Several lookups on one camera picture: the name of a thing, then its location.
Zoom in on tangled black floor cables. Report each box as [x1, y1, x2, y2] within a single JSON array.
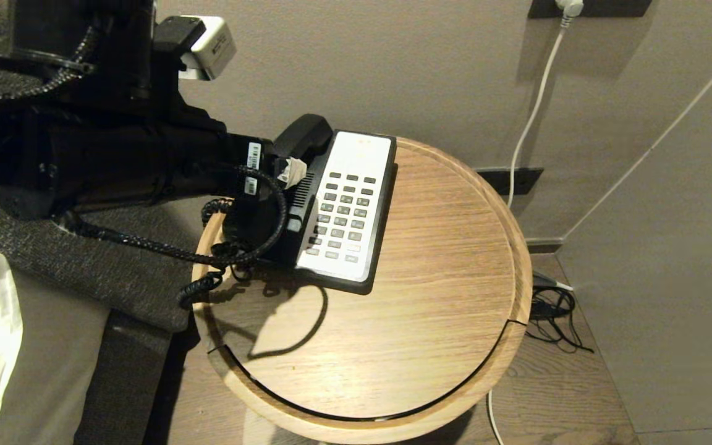
[[526, 286, 595, 355]]

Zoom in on grey fabric headboard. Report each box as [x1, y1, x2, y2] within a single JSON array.
[[0, 0, 202, 334]]

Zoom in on dark fabric bed base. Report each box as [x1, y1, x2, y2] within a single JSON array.
[[75, 309, 174, 445]]

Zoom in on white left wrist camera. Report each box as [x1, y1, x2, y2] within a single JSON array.
[[180, 15, 237, 81]]

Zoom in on grey cable connector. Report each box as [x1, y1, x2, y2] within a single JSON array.
[[530, 270, 574, 292]]

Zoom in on white power cable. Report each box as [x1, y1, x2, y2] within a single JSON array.
[[486, 15, 573, 445]]

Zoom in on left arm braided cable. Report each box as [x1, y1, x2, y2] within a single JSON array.
[[56, 164, 289, 269]]

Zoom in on black coiled phone cord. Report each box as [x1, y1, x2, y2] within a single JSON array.
[[177, 198, 258, 310]]

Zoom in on small black wall plate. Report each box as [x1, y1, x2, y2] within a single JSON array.
[[477, 168, 544, 197]]

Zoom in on round wooden side table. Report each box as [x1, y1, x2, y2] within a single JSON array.
[[192, 137, 533, 443]]

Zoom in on large black wall outlet plate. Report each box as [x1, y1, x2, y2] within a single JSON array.
[[528, 0, 652, 22]]

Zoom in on black and white telephone base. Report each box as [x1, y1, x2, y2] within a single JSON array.
[[269, 130, 397, 295]]

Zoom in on black telephone handset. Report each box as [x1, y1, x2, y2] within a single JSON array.
[[223, 114, 334, 266]]

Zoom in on beige mattress cover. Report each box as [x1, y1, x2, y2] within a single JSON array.
[[0, 266, 112, 445]]

